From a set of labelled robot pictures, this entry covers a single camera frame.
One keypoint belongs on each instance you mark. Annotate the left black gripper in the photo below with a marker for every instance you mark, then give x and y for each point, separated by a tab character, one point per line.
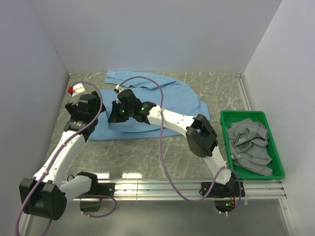
72	108

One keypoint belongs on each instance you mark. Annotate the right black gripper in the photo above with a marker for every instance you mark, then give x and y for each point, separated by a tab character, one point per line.
114	117

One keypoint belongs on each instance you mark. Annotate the light blue long sleeve shirt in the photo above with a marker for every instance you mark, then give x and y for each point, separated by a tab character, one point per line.
169	93

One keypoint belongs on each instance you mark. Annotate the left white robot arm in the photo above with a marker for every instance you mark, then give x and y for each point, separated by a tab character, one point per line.
44	195

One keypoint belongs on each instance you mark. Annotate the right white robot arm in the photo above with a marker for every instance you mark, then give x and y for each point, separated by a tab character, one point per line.
200	135

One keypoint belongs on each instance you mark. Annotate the grey long sleeve shirt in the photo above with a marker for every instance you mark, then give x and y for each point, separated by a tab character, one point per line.
248	142

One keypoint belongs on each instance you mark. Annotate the green plastic bin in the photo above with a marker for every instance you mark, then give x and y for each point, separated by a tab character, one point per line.
229	117

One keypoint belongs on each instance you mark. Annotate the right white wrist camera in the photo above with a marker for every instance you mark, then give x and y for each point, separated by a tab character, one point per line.
118	89

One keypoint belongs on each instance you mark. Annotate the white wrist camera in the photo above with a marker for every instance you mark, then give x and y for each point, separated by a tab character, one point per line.
118	89
76	89

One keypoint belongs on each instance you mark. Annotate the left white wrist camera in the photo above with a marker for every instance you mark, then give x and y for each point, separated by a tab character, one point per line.
76	89

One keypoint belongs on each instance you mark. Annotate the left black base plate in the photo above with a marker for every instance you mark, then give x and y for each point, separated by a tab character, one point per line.
106	189

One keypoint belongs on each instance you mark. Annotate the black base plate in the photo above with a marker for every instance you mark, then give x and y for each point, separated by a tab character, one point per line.
106	189
222	191

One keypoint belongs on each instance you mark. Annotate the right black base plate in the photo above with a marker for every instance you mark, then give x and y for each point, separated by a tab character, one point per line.
222	191

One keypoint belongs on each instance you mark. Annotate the aluminium mounting rail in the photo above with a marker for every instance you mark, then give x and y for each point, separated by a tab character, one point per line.
152	208

